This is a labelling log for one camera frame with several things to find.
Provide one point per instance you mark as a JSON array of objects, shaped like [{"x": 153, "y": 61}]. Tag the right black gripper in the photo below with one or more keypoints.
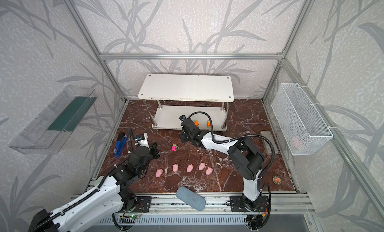
[{"x": 186, "y": 130}]

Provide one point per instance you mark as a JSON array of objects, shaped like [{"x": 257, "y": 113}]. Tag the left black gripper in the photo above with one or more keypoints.
[{"x": 133, "y": 143}]

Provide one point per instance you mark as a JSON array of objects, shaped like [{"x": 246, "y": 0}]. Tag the pink green toy truck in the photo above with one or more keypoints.
[{"x": 174, "y": 147}]

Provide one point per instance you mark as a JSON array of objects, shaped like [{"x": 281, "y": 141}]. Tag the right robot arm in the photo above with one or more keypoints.
[{"x": 245, "y": 155}]

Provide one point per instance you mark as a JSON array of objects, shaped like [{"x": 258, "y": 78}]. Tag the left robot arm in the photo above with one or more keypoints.
[{"x": 111, "y": 195}]

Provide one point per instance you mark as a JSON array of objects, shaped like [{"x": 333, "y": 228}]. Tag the white two-tier shelf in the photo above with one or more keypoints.
[{"x": 189, "y": 88}]

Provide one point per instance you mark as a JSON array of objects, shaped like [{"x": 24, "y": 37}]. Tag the pink toy pig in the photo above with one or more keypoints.
[
  {"x": 175, "y": 167},
  {"x": 202, "y": 166},
  {"x": 190, "y": 168},
  {"x": 209, "y": 171},
  {"x": 159, "y": 173}
]

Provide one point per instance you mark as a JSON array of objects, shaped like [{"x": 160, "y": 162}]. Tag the blue stapler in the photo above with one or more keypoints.
[{"x": 120, "y": 143}]

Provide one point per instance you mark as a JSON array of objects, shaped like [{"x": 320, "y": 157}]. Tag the pale green round disc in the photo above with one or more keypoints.
[{"x": 98, "y": 180}]

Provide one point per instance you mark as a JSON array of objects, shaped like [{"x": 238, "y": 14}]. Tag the grey blue oval pad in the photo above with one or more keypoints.
[{"x": 192, "y": 199}]

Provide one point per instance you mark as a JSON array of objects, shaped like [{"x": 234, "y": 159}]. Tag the small round orange object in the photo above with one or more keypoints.
[{"x": 277, "y": 180}]

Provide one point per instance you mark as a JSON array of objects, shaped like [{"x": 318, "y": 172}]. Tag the pink toy in basket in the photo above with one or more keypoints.
[{"x": 297, "y": 143}]

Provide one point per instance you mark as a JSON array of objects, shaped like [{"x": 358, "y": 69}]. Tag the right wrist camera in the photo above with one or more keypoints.
[{"x": 182, "y": 118}]

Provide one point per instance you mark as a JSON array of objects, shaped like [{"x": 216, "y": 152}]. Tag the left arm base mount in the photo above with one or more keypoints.
[{"x": 139, "y": 204}]

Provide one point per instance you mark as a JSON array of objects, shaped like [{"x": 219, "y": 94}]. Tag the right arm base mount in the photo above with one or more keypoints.
[{"x": 242, "y": 204}]

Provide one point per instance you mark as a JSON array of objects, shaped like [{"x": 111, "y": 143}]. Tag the clear plastic wall bin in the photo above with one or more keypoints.
[{"x": 50, "y": 130}]

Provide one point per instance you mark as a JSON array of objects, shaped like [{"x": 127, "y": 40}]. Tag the white wire mesh basket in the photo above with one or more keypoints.
[{"x": 298, "y": 116}]

